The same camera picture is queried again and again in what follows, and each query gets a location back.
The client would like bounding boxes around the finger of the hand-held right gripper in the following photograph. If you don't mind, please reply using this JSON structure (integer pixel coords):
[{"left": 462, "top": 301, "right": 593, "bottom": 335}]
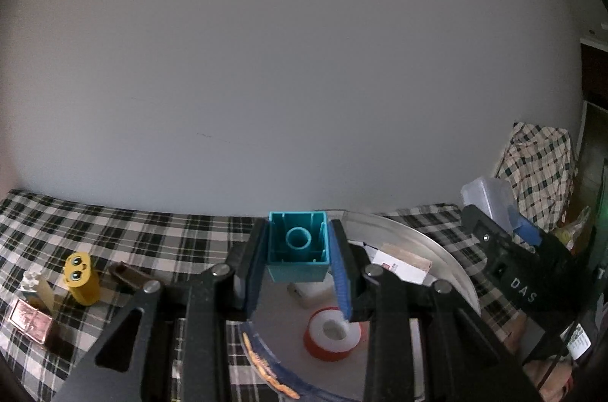
[
  {"left": 462, "top": 203, "right": 519, "bottom": 264},
  {"left": 507, "top": 206, "right": 542, "bottom": 248}
]

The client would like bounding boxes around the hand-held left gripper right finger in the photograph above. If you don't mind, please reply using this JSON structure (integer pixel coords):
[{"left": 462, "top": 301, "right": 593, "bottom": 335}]
[{"left": 328, "top": 219, "right": 542, "bottom": 402}]

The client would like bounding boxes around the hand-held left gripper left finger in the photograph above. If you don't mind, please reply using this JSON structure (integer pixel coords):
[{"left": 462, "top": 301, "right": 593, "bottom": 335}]
[{"left": 54, "top": 219, "right": 269, "bottom": 402}]

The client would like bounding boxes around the translucent plastic box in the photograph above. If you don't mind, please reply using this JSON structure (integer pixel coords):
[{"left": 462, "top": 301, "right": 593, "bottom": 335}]
[{"left": 460, "top": 176, "right": 518, "bottom": 234}]

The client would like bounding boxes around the teal toy block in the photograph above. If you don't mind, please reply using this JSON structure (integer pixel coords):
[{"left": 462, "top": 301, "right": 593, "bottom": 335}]
[{"left": 267, "top": 211, "right": 331, "bottom": 284}]

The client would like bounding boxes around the round metal tin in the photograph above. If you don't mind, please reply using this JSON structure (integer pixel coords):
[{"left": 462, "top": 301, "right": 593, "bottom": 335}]
[{"left": 240, "top": 209, "right": 480, "bottom": 400}]

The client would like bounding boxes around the brown rectangular case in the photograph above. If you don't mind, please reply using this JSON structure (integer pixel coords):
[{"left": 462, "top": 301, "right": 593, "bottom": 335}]
[{"left": 108, "top": 262, "right": 150, "bottom": 296}]

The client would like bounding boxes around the yellow face toy block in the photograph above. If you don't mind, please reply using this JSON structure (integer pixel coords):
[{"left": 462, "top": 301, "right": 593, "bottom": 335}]
[{"left": 63, "top": 252, "right": 100, "bottom": 307}]

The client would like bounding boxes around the person's right forearm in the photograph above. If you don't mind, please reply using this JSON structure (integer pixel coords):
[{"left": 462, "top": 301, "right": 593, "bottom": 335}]
[{"left": 522, "top": 357, "right": 578, "bottom": 402}]

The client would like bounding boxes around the small white block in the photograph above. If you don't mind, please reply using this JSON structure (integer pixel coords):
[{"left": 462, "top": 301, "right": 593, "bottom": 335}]
[{"left": 287, "top": 282, "right": 336, "bottom": 307}]

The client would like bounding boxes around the yellow plastic bag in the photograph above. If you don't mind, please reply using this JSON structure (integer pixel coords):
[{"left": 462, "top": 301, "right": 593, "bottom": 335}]
[{"left": 553, "top": 205, "right": 592, "bottom": 258}]

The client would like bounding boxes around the white box with red label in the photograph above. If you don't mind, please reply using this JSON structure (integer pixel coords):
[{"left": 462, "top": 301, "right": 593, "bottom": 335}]
[{"left": 363, "top": 241, "right": 433, "bottom": 286}]

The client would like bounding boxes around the draped plaid cloth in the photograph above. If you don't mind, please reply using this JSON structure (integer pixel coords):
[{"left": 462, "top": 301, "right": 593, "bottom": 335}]
[{"left": 494, "top": 122, "right": 578, "bottom": 236}]

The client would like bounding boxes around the white paper tin liner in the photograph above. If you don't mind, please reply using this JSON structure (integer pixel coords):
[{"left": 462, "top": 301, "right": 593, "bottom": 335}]
[{"left": 247, "top": 241, "right": 428, "bottom": 398}]

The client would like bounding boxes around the red and white tape roll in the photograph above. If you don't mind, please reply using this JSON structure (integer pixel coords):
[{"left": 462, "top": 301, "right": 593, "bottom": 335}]
[{"left": 303, "top": 308, "right": 369, "bottom": 362}]

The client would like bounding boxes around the black and white plaid bedsheet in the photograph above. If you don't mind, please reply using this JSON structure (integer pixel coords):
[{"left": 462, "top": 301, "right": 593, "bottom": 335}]
[{"left": 0, "top": 188, "right": 523, "bottom": 402}]

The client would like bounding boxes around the dark wooden cabinet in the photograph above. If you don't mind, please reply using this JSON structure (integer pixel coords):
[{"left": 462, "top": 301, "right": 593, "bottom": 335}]
[{"left": 580, "top": 41, "right": 608, "bottom": 241}]

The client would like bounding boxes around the white and cream toy block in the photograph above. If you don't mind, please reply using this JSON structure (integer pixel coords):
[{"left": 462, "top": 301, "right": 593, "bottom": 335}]
[{"left": 20, "top": 269, "right": 58, "bottom": 316}]

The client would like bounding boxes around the copper rectangular box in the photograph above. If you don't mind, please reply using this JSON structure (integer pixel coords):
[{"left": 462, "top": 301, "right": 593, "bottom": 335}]
[{"left": 8, "top": 298, "right": 60, "bottom": 348}]

